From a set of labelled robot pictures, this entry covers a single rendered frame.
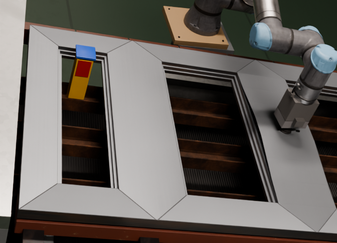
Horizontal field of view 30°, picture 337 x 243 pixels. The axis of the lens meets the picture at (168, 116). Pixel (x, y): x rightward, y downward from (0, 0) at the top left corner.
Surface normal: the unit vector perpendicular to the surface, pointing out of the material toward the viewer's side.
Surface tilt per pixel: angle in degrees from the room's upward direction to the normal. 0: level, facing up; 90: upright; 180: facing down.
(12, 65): 0
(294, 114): 90
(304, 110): 90
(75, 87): 90
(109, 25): 0
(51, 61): 0
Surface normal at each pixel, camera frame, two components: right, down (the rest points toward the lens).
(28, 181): 0.27, -0.72
